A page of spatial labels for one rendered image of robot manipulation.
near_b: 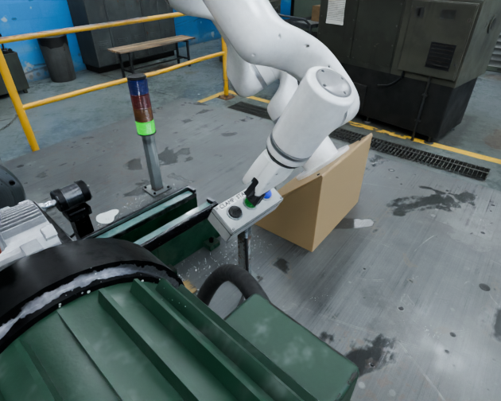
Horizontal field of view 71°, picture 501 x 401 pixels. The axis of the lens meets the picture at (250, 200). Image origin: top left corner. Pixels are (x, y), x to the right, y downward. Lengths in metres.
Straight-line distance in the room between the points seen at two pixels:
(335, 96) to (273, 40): 0.14
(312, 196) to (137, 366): 0.80
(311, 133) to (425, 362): 0.58
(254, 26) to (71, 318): 0.49
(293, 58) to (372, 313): 0.63
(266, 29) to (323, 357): 0.48
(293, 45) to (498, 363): 0.79
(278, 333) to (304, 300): 0.69
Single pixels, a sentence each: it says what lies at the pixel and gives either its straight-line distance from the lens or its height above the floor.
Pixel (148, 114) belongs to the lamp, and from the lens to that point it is 1.21.
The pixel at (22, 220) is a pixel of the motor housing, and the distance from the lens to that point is 0.80.
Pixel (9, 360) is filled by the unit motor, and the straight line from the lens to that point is 0.24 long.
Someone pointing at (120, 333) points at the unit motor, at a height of 1.35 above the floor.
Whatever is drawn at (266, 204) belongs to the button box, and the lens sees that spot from 0.80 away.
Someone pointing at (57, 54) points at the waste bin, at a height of 0.38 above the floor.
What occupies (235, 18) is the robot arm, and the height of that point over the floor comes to 1.44.
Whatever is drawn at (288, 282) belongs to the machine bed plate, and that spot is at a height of 0.80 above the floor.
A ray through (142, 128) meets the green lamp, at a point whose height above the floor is 1.06.
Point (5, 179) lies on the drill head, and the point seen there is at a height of 1.08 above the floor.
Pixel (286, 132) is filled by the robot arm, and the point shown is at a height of 1.29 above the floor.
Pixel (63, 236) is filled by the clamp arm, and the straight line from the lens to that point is 0.85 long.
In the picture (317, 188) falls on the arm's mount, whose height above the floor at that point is 1.02.
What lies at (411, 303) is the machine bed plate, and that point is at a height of 0.80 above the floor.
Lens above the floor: 1.52
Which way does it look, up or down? 35 degrees down
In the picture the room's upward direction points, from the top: straight up
